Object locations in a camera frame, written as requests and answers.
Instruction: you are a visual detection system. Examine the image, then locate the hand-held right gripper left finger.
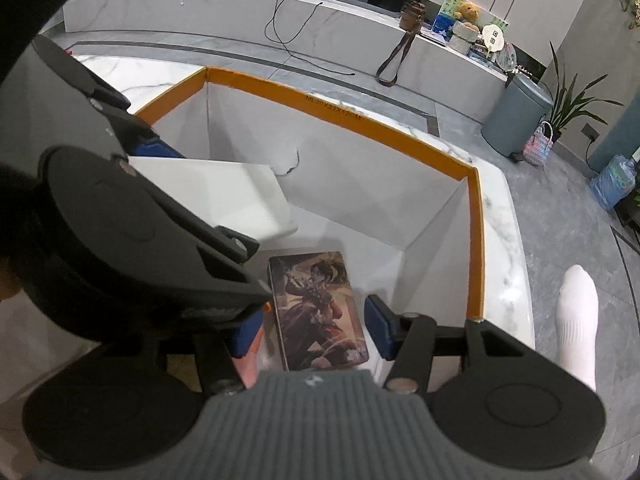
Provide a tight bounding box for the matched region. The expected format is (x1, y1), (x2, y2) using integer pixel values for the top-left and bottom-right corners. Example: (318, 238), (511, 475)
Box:
(145, 305), (265, 396)

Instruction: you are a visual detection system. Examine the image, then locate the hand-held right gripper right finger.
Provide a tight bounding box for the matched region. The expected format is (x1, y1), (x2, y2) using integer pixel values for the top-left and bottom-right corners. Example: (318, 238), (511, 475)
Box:
(364, 294), (532, 393)

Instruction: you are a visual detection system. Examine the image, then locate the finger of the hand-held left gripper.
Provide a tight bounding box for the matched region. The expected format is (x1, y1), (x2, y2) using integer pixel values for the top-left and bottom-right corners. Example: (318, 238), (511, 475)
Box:
(30, 35), (187, 161)
(164, 199), (274, 307)

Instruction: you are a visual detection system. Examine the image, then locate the long white box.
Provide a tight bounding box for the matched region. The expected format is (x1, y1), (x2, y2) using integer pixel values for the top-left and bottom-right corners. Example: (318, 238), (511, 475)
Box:
(127, 156), (300, 242)

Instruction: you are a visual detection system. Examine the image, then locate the illustrated tin box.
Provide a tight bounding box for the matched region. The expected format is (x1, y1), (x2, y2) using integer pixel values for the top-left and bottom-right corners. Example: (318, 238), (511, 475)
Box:
(267, 251), (372, 372)

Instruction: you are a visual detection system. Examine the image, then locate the orange cardboard box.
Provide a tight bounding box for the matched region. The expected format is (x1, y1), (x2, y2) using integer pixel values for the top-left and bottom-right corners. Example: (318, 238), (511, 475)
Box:
(134, 65), (487, 397)

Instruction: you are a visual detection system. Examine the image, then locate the grey marble tv console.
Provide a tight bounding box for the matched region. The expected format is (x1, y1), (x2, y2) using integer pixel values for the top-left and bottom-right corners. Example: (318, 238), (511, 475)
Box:
(62, 0), (512, 124)

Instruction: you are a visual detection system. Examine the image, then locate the person's white socked foot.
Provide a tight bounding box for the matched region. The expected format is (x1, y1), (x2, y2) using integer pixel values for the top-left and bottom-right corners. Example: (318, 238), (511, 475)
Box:
(556, 265), (600, 394)

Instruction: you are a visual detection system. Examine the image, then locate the woven pastel bag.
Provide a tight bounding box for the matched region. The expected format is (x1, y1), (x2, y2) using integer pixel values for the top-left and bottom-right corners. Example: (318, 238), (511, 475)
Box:
(521, 121), (555, 167)

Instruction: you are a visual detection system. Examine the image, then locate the grey blue trash can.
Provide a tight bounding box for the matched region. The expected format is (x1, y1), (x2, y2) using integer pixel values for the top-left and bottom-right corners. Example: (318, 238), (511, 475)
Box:
(481, 74), (555, 164)

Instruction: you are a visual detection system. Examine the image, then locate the blue water jug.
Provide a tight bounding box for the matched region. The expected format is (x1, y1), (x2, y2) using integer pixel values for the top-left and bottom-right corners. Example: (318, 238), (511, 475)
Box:
(590, 149), (640, 212)

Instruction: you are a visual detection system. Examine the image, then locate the potted long leaf plant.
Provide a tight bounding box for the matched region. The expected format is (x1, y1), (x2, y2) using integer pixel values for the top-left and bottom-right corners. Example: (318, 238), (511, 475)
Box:
(542, 42), (626, 137)

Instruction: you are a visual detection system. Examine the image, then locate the white round fan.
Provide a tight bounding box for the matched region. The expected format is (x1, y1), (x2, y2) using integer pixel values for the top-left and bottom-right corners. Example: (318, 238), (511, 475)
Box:
(481, 24), (504, 56)

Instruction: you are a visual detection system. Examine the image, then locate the green picture box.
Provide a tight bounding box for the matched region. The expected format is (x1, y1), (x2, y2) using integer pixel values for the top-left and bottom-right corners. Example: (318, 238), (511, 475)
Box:
(432, 0), (510, 42)

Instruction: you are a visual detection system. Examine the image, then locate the brown teddy bear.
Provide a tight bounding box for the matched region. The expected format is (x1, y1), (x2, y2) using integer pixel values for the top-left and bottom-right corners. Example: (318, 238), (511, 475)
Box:
(452, 2), (482, 29)

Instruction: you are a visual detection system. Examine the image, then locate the black cable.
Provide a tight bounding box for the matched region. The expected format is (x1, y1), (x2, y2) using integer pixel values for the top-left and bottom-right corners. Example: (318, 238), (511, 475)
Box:
(265, 0), (357, 79)

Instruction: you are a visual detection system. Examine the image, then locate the brown camera bag with strap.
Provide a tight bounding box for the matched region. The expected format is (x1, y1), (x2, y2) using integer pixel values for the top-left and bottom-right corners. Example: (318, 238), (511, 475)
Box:
(376, 0), (427, 87)

